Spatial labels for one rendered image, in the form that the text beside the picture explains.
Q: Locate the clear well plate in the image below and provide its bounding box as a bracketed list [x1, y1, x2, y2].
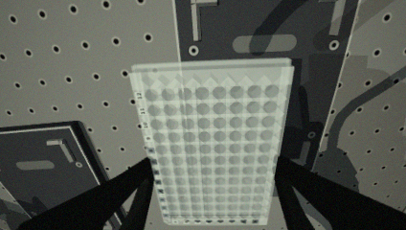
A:
[129, 57, 295, 225]

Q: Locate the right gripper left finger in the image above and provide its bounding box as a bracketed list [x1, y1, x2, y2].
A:
[15, 157, 154, 230]

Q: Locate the grey perforated base plate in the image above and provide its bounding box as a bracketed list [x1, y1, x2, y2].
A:
[0, 0, 406, 230]

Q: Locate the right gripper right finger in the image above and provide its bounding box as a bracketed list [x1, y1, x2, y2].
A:
[274, 154, 406, 230]

